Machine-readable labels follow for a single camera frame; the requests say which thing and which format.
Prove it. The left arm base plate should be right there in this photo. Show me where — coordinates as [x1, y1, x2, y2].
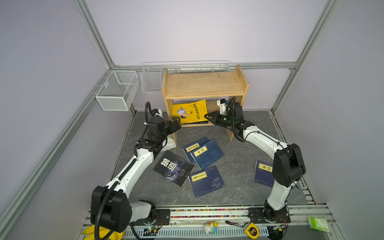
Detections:
[132, 209, 171, 226]

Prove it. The black book gold title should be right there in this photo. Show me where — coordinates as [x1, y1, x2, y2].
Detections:
[181, 121, 209, 126]

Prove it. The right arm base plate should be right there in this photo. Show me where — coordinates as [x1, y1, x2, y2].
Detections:
[248, 207, 291, 224]

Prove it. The blue folder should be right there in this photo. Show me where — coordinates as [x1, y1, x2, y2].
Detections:
[191, 140, 225, 170]
[189, 166, 226, 199]
[254, 161, 275, 188]
[183, 137, 209, 164]

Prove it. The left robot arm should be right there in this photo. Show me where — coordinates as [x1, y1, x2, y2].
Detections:
[91, 102, 182, 240]

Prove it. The yellow cartoon cover book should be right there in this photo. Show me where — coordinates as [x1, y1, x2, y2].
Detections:
[172, 100, 208, 123]

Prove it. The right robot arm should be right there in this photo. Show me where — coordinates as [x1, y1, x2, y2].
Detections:
[205, 99, 306, 223]

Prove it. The blue folder centre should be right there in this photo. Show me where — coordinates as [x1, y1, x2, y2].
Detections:
[191, 140, 225, 170]

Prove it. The white tissue pack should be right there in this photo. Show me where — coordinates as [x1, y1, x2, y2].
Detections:
[161, 135, 177, 152]

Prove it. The aluminium rail with cable duct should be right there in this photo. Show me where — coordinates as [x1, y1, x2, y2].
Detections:
[109, 205, 345, 240]

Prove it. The blue folder front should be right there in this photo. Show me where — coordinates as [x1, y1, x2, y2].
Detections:
[189, 166, 226, 199]

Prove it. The white mesh box basket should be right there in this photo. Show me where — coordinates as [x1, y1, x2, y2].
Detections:
[96, 70, 140, 112]

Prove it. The yellow banana toy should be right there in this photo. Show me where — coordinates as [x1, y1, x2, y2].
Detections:
[82, 225, 124, 240]

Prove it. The small colourful toy figure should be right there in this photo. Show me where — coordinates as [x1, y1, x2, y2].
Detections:
[204, 221, 218, 235]

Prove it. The blue folder rear left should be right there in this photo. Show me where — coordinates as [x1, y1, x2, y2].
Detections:
[183, 137, 209, 164]

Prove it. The dark wolf cover book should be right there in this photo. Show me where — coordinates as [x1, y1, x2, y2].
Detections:
[154, 151, 194, 187]

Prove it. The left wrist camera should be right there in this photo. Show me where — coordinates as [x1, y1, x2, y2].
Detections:
[151, 109, 163, 118]

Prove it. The white wire rack basket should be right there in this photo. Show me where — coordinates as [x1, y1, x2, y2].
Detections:
[142, 61, 231, 94]

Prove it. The green white small box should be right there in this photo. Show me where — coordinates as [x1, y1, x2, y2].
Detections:
[308, 217, 329, 233]

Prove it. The yellow tape measure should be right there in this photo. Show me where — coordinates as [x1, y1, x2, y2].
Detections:
[245, 223, 260, 240]

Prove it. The wooden two-tier shelf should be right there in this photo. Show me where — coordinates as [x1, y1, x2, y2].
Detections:
[161, 65, 250, 146]

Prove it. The blue folder right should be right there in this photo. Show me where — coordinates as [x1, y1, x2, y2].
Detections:
[254, 161, 275, 188]

